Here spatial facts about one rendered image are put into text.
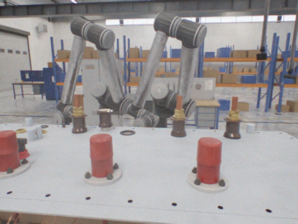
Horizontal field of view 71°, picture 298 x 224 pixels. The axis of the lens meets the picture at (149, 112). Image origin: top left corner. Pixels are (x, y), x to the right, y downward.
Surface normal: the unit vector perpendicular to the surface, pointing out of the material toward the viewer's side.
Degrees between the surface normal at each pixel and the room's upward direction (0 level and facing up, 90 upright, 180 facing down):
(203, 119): 90
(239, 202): 0
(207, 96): 90
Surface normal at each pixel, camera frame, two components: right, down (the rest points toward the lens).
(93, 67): -0.11, 0.20
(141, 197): 0.00, -0.98
